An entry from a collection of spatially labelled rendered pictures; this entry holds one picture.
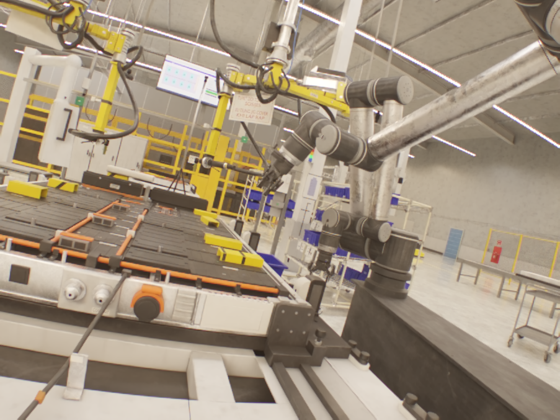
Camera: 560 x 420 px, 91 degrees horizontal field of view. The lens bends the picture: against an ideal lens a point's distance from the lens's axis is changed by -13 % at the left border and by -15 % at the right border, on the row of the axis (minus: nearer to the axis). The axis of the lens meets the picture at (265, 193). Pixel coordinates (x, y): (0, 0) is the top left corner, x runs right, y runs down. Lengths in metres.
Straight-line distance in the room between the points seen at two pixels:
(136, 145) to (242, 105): 8.67
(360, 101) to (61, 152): 3.83
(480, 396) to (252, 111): 2.11
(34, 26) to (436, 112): 2.19
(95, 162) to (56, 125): 6.58
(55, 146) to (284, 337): 4.13
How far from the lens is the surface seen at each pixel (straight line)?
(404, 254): 1.79
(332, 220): 1.64
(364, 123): 1.82
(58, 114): 4.66
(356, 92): 1.81
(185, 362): 0.90
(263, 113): 2.41
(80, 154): 11.27
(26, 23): 2.38
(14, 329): 0.92
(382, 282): 1.80
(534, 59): 1.02
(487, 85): 1.03
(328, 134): 1.11
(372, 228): 1.68
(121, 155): 10.99
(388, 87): 1.70
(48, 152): 4.65
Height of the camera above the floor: 1.28
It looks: level
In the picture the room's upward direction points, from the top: 14 degrees clockwise
